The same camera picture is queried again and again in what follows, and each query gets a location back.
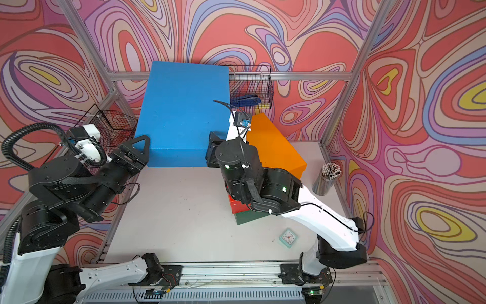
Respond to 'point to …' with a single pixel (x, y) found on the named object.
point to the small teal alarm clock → (288, 237)
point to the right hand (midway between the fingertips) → (214, 145)
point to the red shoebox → (237, 206)
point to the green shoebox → (249, 216)
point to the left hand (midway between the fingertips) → (155, 140)
